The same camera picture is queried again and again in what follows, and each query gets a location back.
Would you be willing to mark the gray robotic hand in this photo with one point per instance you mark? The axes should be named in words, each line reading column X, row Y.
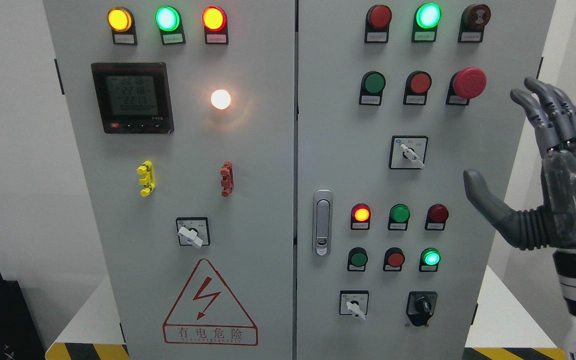
column 552, row 114

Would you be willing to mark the gray rotary switch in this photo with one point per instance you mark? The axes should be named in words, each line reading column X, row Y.
column 354, row 303
column 408, row 152

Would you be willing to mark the red emergency stop mushroom button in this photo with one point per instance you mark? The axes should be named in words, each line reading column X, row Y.
column 465, row 85

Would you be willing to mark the red push button upper row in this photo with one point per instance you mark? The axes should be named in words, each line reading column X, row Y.
column 416, row 89

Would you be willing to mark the red push button row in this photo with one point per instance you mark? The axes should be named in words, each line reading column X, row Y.
column 393, row 260
column 416, row 89

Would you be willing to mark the green indicator light middle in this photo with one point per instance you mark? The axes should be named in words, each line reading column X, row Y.
column 398, row 219

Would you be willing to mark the green indicator light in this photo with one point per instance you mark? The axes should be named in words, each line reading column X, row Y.
column 398, row 219
column 425, row 23
column 170, row 25

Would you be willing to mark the dark red buzzer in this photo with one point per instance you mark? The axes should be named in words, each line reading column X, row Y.
column 473, row 22

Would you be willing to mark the red push button lower row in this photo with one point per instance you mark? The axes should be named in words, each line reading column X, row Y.
column 393, row 260

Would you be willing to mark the green indicator light top right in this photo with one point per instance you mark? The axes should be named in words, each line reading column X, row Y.
column 425, row 23

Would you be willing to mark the lit red indicator light middle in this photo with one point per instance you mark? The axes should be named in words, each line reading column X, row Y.
column 360, row 217

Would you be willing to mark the green push button upper row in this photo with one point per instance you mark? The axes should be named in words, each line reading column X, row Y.
column 371, row 88

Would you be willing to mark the green push button row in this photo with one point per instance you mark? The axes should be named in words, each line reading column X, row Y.
column 357, row 259
column 371, row 88

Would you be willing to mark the green push button lower row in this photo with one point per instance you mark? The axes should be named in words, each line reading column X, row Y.
column 357, row 259

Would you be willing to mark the red indicator light top right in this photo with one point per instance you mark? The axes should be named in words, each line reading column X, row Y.
column 377, row 24

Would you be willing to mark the red toggle clamp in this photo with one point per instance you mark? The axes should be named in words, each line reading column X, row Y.
column 227, row 179

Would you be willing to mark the gray electrical cabinet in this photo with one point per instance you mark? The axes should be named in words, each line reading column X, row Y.
column 294, row 70

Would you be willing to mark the white glowing indicator light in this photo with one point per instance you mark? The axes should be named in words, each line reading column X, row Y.
column 221, row 99

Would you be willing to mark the red indicator light top left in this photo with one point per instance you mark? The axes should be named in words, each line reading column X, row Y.
column 214, row 21

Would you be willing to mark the red electric hazard warning sticker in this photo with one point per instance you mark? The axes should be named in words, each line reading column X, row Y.
column 207, row 312

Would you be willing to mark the yellow toggle clamp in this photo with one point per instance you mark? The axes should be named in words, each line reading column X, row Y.
column 146, row 178

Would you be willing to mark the green indicator light top left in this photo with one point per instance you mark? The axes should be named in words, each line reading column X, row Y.
column 170, row 25

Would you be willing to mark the black digital power meter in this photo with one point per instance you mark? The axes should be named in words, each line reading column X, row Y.
column 133, row 98

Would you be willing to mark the yellow indicator light top left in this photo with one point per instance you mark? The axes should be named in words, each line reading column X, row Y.
column 122, row 26

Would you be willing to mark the black box with antenna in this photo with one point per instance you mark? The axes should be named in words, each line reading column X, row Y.
column 19, row 339

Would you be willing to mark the black key selector switch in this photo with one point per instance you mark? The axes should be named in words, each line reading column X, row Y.
column 420, row 307

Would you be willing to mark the silver door lock handle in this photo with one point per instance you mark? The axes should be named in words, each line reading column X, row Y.
column 322, row 212

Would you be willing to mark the gray rotary switch bottom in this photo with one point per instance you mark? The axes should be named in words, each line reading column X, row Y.
column 354, row 303

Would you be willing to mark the gray rotary switch left door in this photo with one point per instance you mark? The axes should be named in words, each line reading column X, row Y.
column 193, row 231

